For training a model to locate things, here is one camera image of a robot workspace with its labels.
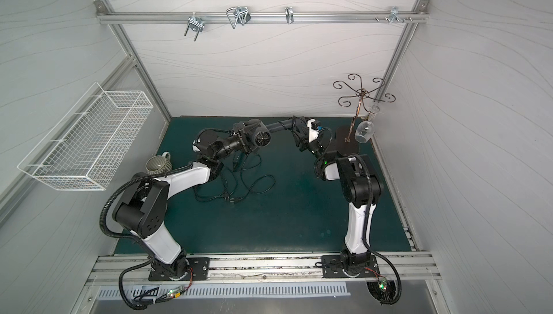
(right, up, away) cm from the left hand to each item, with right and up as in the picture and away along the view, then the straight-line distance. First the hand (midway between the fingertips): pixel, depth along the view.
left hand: (264, 131), depth 73 cm
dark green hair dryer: (-16, -14, +28) cm, 35 cm away
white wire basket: (-58, -7, -5) cm, 58 cm away
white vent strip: (-40, -54, -1) cm, 67 cm away
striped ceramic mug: (-52, -15, +25) cm, 60 cm away
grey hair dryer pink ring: (-1, -1, -2) cm, 2 cm away
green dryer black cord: (-15, -29, +17) cm, 37 cm away
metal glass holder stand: (+39, -1, +32) cm, 51 cm away
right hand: (+13, +3, +20) cm, 24 cm away
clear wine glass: (+41, +2, +14) cm, 43 cm away
